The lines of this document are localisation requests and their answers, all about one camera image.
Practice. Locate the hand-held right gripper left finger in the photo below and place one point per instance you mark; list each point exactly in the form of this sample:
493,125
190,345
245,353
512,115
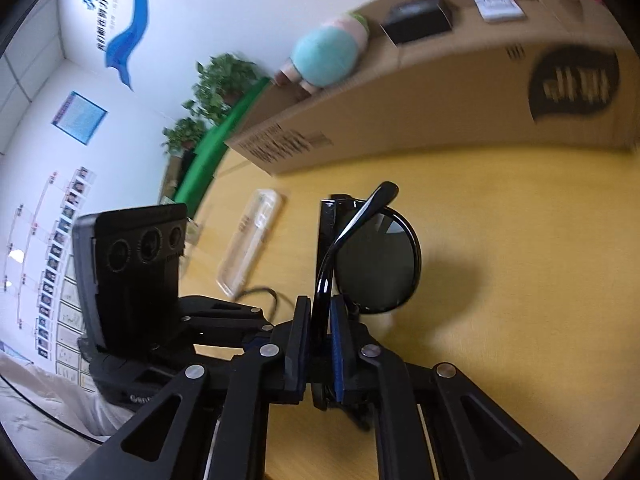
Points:
297,340

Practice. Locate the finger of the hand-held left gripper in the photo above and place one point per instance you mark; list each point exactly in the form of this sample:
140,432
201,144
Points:
220,306
225,327

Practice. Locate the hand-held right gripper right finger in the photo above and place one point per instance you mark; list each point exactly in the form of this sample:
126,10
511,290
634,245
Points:
336,350

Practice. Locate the clear plastic case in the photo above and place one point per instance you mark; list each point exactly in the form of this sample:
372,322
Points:
250,240

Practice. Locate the black sunglasses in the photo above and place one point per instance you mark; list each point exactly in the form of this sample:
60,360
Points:
380,260

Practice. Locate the large cardboard box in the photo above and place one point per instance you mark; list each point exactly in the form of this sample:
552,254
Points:
400,110

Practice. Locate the person's left forearm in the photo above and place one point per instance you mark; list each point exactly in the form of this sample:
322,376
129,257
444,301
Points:
50,400

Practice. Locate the wooden desktop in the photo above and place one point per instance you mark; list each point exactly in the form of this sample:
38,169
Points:
500,310

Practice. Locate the small potted green plant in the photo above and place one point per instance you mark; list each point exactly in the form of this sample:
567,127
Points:
185,132

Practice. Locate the large potted green plant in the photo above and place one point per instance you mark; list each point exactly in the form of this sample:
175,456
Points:
220,80

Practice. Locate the pink and teal plush toy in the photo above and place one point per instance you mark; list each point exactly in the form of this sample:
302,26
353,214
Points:
322,55

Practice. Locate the black box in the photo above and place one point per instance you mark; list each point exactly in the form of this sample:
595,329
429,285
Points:
417,17

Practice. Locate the white booklet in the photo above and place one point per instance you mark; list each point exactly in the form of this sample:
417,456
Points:
497,5

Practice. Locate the wall photo chart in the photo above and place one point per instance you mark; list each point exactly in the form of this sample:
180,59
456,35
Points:
50,280

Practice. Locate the blue wall poster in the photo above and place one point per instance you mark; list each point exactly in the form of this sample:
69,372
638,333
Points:
79,117

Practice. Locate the blue wave wall decal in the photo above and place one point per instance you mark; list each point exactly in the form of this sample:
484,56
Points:
127,35

